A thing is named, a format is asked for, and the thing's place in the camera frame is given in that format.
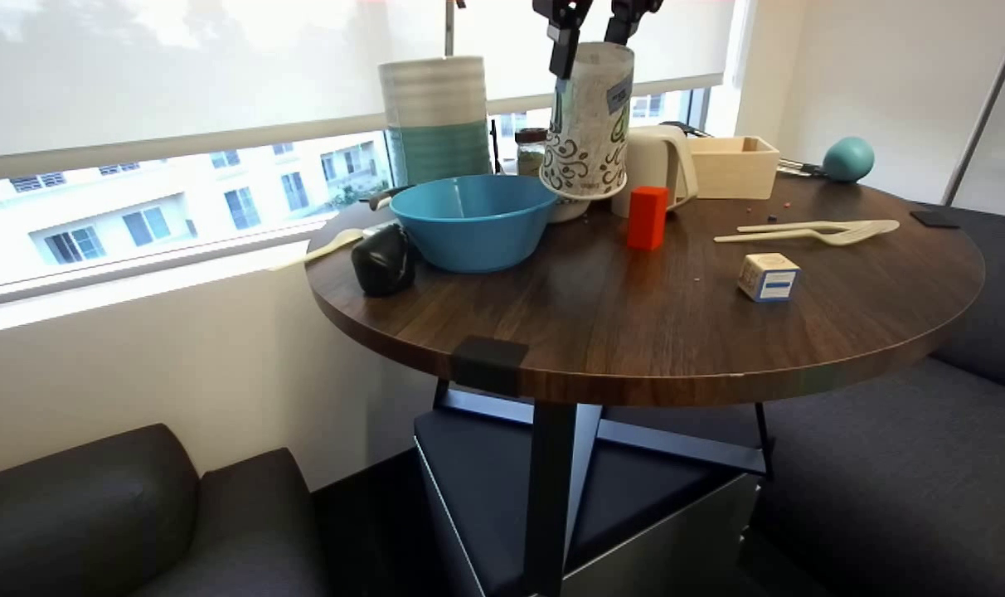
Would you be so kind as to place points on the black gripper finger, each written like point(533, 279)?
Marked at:
point(562, 30)
point(625, 19)

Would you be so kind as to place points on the patterned paper coffee cup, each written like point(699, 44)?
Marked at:
point(588, 129)

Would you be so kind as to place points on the orange rectangular block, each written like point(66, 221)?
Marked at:
point(649, 218)

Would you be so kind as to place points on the small white cube block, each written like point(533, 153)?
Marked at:
point(769, 277)

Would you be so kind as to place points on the small glass jar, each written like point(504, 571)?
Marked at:
point(533, 148)

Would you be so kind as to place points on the white cylindrical container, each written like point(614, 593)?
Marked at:
point(659, 156)

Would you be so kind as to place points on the white and teal ribbed canister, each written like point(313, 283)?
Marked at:
point(437, 117)

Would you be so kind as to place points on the white square box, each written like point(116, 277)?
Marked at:
point(736, 168)

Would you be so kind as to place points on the patterned small dish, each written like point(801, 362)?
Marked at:
point(567, 211)

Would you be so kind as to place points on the blue plastic bowl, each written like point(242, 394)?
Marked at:
point(474, 223)

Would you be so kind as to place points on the teal ball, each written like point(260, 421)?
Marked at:
point(847, 160)

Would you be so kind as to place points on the black computer mouse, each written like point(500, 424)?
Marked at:
point(382, 263)

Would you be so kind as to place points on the round wooden table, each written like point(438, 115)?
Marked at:
point(669, 328)

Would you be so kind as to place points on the black tape patch front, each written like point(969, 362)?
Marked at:
point(489, 362)

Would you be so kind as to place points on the black tape patch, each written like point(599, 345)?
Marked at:
point(489, 362)
point(934, 221)

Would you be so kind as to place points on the dark grey sofa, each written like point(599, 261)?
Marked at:
point(896, 485)

